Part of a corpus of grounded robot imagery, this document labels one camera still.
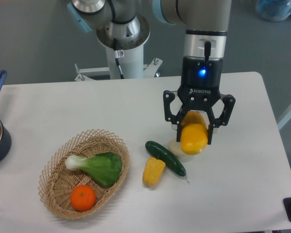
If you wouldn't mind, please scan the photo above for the yellow bell pepper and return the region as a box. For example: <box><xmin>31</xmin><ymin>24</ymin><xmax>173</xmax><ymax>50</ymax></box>
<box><xmin>143</xmin><ymin>157</ymin><xmax>166</xmax><ymax>187</ymax></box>

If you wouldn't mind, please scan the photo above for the green bok choy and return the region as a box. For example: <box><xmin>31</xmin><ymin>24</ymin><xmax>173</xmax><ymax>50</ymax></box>
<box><xmin>65</xmin><ymin>152</ymin><xmax>122</xmax><ymax>187</ymax></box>

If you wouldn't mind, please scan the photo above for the dark green cucumber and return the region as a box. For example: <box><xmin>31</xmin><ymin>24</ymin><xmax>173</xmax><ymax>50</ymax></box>
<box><xmin>145</xmin><ymin>141</ymin><xmax>187</xmax><ymax>178</ymax></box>

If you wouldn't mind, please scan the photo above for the orange tangerine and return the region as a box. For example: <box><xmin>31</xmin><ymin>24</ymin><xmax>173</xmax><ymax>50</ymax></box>
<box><xmin>70</xmin><ymin>185</ymin><xmax>96</xmax><ymax>212</ymax></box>

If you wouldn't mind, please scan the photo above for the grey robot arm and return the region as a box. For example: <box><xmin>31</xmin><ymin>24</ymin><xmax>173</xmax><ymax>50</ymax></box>
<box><xmin>67</xmin><ymin>0</ymin><xmax>235</xmax><ymax>140</ymax></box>

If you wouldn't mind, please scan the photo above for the woven wicker basket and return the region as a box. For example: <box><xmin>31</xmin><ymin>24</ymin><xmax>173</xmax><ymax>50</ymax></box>
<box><xmin>38</xmin><ymin>129</ymin><xmax>129</xmax><ymax>219</ymax></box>

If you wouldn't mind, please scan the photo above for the yellow mango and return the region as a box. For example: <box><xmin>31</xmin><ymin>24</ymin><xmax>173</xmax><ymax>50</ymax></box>
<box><xmin>180</xmin><ymin>111</ymin><xmax>208</xmax><ymax>155</ymax></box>

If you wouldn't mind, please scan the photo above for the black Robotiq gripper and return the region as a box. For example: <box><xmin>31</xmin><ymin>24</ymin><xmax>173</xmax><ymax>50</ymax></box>
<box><xmin>163</xmin><ymin>56</ymin><xmax>235</xmax><ymax>145</ymax></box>

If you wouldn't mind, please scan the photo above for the blue plastic bag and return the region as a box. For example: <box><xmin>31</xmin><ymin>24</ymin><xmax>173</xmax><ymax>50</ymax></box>
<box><xmin>255</xmin><ymin>0</ymin><xmax>291</xmax><ymax>22</ymax></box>

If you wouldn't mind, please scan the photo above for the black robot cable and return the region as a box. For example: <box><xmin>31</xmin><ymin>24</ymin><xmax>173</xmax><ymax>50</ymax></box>
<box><xmin>112</xmin><ymin>38</ymin><xmax>125</xmax><ymax>80</ymax></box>

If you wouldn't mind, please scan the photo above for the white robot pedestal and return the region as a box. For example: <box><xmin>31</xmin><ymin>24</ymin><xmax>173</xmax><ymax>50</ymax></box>
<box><xmin>74</xmin><ymin>14</ymin><xmax>163</xmax><ymax>82</ymax></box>

